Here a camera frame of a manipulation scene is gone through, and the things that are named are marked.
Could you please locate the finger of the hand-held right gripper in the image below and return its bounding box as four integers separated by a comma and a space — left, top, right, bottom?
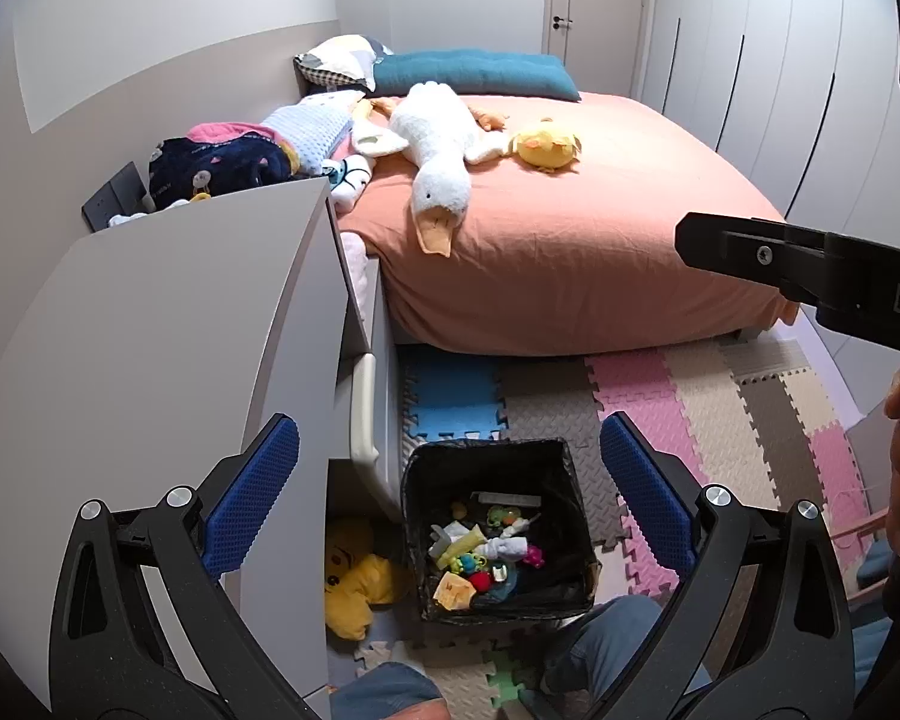
675, 211, 830, 301

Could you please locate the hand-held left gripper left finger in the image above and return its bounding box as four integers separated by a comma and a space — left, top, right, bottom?
49, 412, 323, 720

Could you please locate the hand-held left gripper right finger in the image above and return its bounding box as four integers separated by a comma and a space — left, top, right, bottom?
585, 412, 857, 720

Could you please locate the white carton box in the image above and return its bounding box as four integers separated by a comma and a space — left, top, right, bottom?
469, 491, 542, 509

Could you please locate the white knotted cloth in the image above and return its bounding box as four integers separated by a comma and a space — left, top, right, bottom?
480, 532, 530, 563

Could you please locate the black trash bin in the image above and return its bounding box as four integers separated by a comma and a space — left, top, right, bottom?
400, 436, 599, 623

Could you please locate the yellow plastic packet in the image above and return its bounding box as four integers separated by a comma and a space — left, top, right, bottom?
435, 523, 488, 567

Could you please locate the cream and yellow cone toy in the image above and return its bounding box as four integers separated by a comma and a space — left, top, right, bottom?
433, 570, 475, 611

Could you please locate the puzzle foam floor mat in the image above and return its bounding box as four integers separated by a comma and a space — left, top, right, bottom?
326, 337, 893, 720

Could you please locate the yellow mouse plush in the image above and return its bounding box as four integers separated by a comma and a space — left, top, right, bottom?
322, 516, 406, 642

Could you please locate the grey drawer unit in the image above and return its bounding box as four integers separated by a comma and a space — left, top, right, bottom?
322, 180, 406, 518

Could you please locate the person's right leg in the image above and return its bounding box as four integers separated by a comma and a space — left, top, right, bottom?
540, 596, 713, 720

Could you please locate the person's leg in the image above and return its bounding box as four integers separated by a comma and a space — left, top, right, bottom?
540, 596, 713, 720
328, 662, 451, 720

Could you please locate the bed with orange sheet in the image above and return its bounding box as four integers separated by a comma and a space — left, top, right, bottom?
341, 90, 800, 357

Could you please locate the white wardrobe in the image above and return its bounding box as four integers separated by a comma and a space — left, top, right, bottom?
630, 0, 900, 361

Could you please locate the yellow chick plush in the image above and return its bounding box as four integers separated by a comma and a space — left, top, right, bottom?
511, 118, 580, 172

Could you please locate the person's left leg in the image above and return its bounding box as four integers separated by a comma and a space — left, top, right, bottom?
328, 662, 451, 720

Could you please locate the beige door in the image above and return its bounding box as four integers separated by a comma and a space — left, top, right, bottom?
544, 0, 650, 98

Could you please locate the teal cushion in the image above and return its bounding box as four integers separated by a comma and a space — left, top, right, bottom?
371, 49, 582, 102

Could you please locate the white goose plush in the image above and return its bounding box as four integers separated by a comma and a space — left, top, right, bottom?
352, 81, 511, 260

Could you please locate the white cartoon print cloth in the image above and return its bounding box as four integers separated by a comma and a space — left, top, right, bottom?
322, 154, 376, 211

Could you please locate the navy printed blanket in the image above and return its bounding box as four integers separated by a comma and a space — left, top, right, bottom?
148, 133, 301, 209

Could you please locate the pink cloth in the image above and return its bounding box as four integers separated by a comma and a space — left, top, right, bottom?
186, 120, 275, 145

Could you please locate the light blue knitted blanket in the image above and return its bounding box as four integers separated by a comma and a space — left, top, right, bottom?
259, 90, 367, 173

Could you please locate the checked pillow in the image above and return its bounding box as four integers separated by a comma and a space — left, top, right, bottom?
294, 34, 395, 89

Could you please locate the black wall socket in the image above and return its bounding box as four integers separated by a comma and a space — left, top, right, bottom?
82, 161, 151, 230

